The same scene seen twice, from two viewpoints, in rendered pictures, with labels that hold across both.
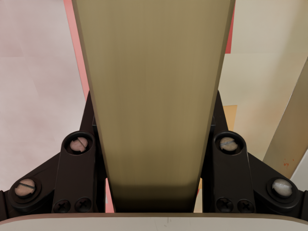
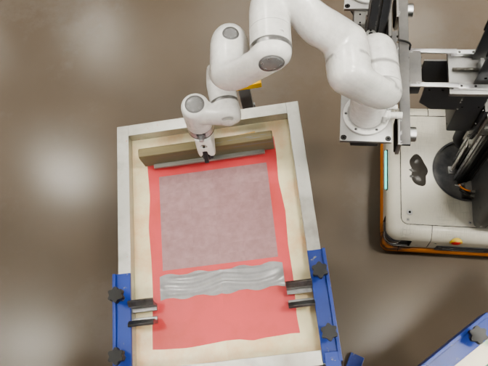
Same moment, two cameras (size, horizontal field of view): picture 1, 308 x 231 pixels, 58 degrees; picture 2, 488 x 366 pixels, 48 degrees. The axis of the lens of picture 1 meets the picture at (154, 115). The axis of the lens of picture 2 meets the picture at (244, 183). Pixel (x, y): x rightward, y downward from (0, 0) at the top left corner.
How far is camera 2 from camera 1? 1.60 m
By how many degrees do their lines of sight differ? 51
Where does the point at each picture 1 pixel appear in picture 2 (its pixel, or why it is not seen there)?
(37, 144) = (238, 179)
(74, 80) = (218, 170)
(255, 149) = (237, 128)
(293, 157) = not seen: hidden behind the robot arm
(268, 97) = (220, 132)
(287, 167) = not seen: hidden behind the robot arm
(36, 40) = (209, 176)
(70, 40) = (208, 170)
